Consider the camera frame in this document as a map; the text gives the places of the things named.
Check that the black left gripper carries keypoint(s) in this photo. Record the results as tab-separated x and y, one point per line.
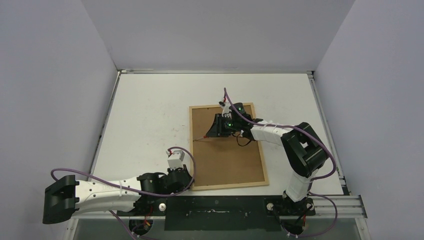
169	171

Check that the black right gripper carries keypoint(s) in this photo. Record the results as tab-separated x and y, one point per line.
219	125

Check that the blue red screwdriver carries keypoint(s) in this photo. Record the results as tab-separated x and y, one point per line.
200	138

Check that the wooden picture frame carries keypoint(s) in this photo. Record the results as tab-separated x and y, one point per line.
223	162

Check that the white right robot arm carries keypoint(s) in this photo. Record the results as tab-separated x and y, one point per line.
304	150

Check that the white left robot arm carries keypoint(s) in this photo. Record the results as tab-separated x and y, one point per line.
135	196

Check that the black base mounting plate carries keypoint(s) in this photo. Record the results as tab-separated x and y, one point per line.
224	213

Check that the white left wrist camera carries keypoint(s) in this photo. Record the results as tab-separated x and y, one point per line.
175	159

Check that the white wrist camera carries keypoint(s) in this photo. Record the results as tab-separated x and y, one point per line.
226	111
175	159

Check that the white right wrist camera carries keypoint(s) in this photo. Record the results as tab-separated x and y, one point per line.
226	111

